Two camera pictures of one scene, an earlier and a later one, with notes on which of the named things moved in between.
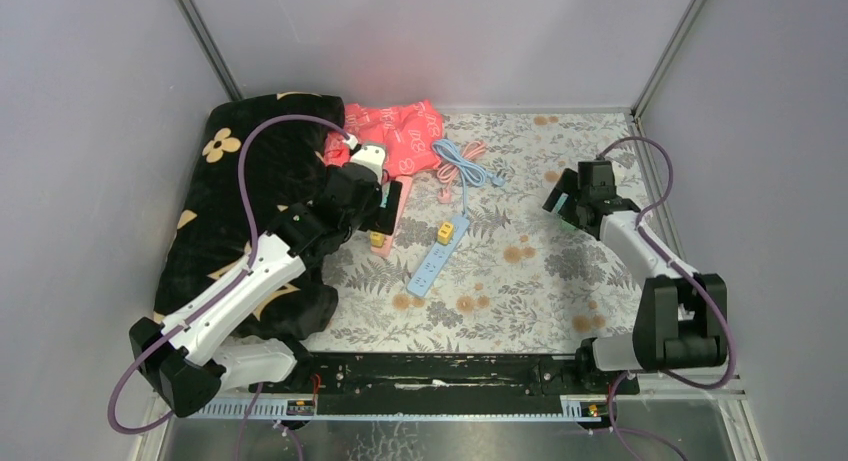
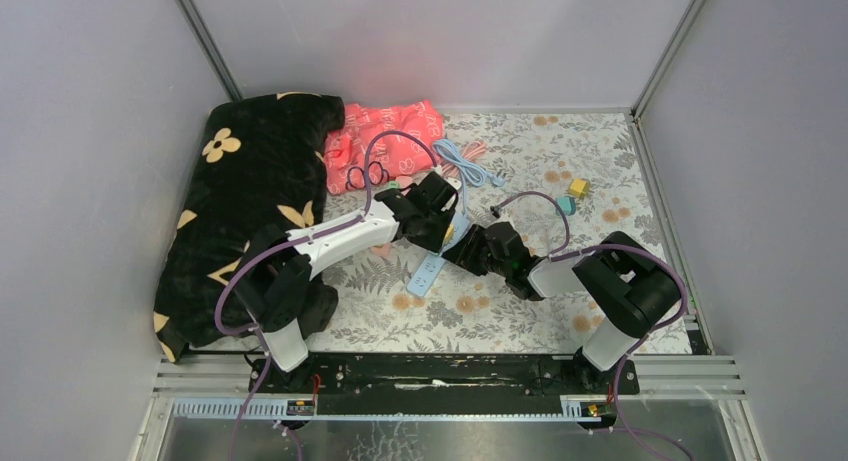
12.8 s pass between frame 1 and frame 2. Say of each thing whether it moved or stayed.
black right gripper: moved
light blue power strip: stayed
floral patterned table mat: stayed
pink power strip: stayed
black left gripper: moved
